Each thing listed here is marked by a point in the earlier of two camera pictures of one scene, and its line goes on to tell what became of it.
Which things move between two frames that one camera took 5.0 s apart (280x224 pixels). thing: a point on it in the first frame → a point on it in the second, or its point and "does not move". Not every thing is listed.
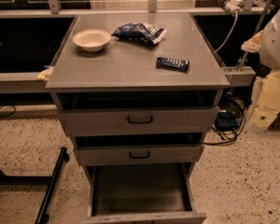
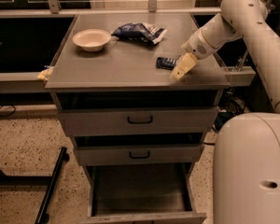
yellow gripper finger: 273,93 → 199,47
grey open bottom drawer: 141,193 does not move
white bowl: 92,40 does not move
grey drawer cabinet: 138,92 does not move
